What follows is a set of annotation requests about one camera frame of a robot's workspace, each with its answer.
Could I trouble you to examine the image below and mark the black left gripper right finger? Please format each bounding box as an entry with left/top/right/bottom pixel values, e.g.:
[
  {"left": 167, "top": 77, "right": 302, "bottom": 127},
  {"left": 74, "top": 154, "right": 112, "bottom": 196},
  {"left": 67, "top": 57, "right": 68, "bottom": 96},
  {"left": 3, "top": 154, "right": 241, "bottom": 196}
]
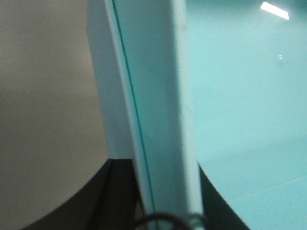
[{"left": 198, "top": 166, "right": 249, "bottom": 230}]

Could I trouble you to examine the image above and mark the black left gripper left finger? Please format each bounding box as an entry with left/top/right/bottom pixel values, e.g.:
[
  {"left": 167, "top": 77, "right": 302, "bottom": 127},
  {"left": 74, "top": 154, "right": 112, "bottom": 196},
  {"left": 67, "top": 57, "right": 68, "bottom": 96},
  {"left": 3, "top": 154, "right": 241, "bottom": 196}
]
[{"left": 25, "top": 159, "right": 144, "bottom": 230}]

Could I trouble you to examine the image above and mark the light teal plastic bin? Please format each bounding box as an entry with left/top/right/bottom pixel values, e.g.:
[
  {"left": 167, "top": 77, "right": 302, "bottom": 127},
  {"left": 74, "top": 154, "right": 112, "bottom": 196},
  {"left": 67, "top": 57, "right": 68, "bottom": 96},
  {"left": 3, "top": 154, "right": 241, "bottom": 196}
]
[{"left": 87, "top": 0, "right": 307, "bottom": 230}]

